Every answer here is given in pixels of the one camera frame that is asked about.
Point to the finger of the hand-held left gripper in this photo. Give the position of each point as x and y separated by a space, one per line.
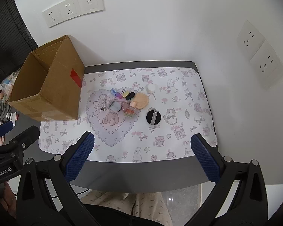
26 136
3 128

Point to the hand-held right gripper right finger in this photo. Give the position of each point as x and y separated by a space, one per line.
205 159

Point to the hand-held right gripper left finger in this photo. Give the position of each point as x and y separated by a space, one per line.
81 156

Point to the brown cardboard box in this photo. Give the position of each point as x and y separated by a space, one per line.
61 94

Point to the small grey charm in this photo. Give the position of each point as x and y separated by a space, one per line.
124 107

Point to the black round lid with tube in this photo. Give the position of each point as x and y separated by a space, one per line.
153 117

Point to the small glass bottle pink cap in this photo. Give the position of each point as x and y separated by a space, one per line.
131 109

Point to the blue and pink tube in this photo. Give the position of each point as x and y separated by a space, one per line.
115 93

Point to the black round compact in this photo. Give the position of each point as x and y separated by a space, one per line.
131 96

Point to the peach small cap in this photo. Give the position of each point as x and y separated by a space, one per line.
142 100

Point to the white cap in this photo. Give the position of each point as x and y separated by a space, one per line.
151 87

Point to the person's left forearm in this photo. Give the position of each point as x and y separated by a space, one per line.
8 200

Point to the beige patterned clothing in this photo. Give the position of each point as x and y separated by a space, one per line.
113 200

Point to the white printed table mat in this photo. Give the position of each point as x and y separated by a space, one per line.
136 146

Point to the black window blinds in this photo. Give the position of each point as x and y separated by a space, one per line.
4 28

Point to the white wall socket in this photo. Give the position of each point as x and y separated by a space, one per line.
267 64
251 38

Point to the white triple wall socket panel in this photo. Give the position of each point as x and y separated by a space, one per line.
68 9

